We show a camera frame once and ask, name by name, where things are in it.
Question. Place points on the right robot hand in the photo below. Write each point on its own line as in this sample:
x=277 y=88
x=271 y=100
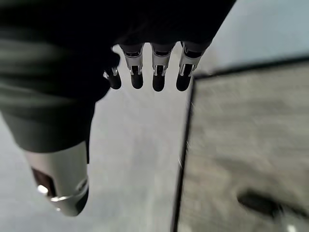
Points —
x=60 y=60

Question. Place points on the grey cabinet with black edge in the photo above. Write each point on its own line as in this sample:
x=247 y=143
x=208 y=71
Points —
x=241 y=145

